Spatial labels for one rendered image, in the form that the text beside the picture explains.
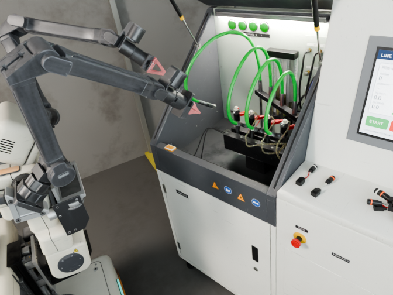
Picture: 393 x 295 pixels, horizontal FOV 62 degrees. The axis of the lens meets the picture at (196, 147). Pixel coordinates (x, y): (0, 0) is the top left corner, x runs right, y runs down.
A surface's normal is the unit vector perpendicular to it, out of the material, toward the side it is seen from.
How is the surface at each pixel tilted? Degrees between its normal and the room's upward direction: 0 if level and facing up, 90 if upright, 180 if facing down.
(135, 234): 0
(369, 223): 0
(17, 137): 90
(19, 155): 90
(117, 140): 90
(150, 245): 0
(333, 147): 76
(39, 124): 106
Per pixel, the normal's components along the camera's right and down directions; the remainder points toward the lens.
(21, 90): 0.57, 0.73
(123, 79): 0.66, 0.54
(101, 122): 0.44, 0.46
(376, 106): -0.67, 0.29
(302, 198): -0.14, -0.82
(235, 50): -0.65, 0.50
